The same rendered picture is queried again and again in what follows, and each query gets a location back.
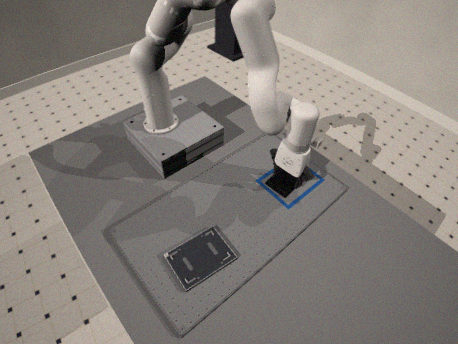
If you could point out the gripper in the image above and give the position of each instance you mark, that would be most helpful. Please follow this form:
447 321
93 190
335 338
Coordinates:
292 162

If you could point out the blue floor tape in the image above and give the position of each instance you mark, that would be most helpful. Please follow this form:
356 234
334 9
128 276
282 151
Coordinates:
297 199

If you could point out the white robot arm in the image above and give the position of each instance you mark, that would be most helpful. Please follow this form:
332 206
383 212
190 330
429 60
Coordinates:
250 21

